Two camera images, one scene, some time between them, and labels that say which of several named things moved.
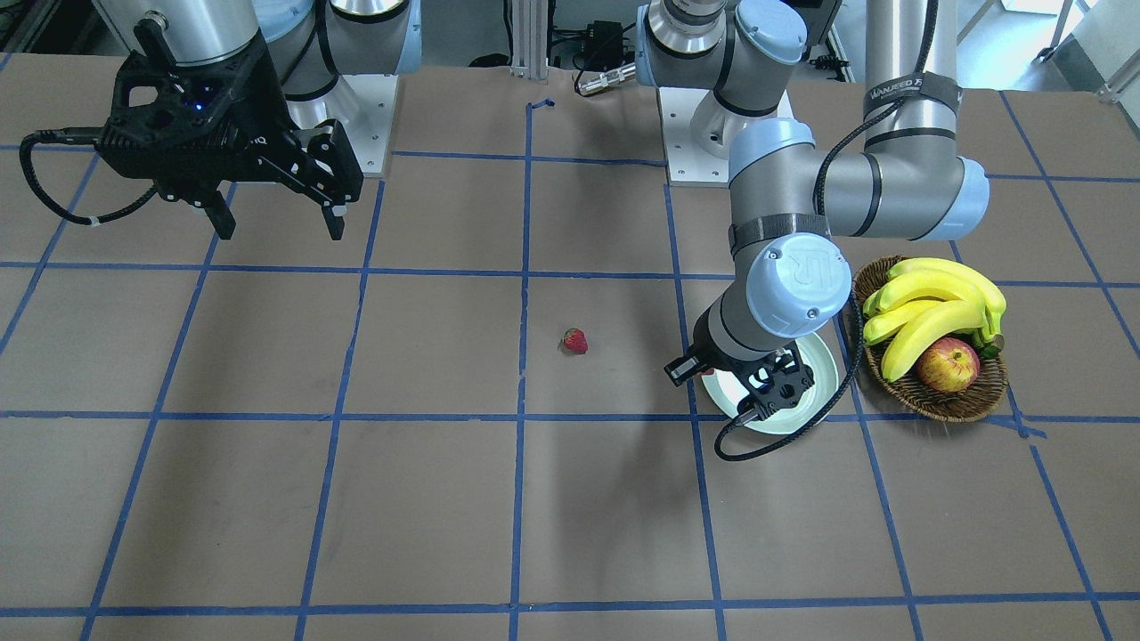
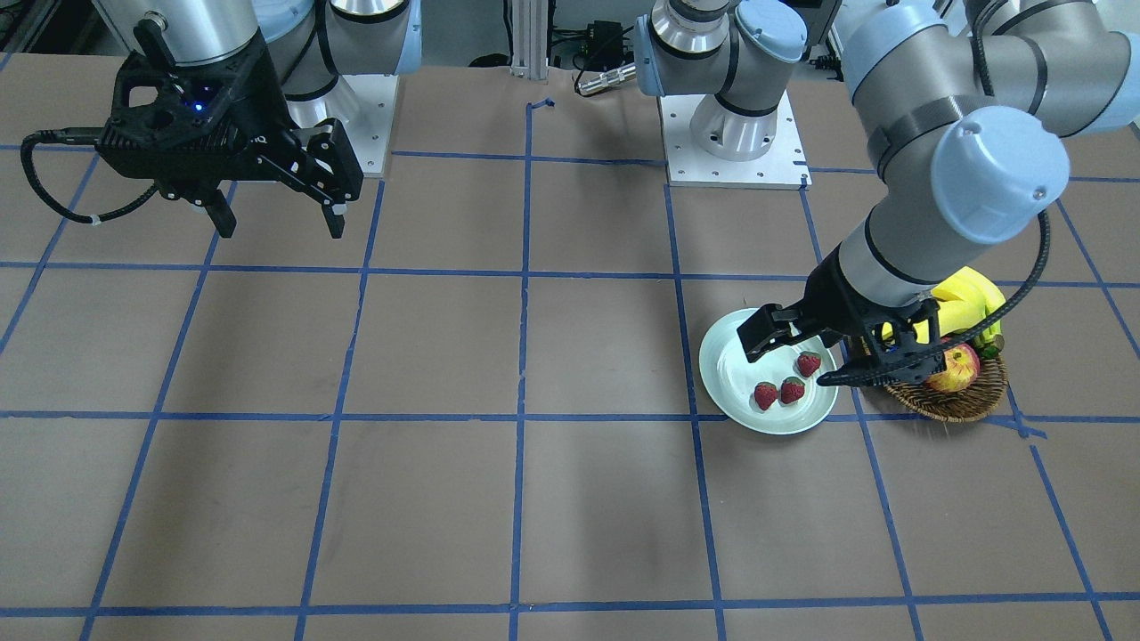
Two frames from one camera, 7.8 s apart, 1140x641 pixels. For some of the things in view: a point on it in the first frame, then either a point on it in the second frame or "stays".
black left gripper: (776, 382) to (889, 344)
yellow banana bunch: (923, 300) stays
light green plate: (727, 385) stays
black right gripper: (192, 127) stays
